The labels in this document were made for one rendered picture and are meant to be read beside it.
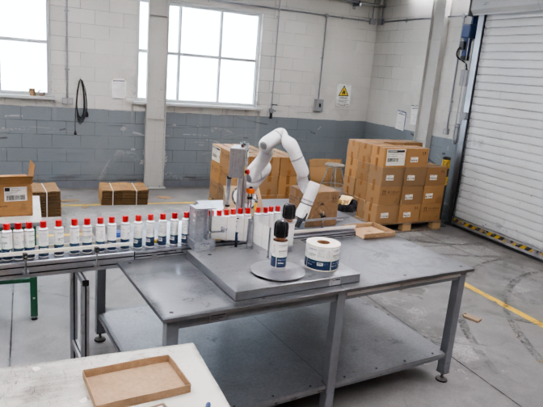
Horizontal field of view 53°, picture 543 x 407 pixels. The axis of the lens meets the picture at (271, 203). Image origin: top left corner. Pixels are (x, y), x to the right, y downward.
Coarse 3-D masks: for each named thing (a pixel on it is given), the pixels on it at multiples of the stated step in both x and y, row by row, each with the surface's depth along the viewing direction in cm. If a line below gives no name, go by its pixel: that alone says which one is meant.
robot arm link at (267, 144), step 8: (264, 136) 371; (272, 136) 371; (264, 144) 369; (272, 144) 370; (264, 152) 374; (272, 152) 384; (256, 160) 393; (264, 160) 388; (248, 168) 399; (256, 168) 395; (248, 176) 400; (256, 176) 398
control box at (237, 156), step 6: (234, 150) 342; (240, 150) 342; (246, 150) 348; (234, 156) 343; (240, 156) 343; (234, 162) 344; (240, 162) 344; (234, 168) 345; (240, 168) 345; (246, 168) 358; (234, 174) 346; (240, 174) 346
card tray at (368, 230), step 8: (344, 224) 417; (352, 224) 421; (360, 224) 425; (368, 224) 430; (376, 224) 428; (360, 232) 413; (368, 232) 414; (376, 232) 416; (384, 232) 405; (392, 232) 409
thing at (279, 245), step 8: (280, 224) 294; (288, 224) 297; (280, 232) 295; (272, 240) 299; (280, 240) 297; (272, 248) 299; (280, 248) 296; (272, 256) 299; (280, 256) 298; (272, 264) 300; (280, 264) 299
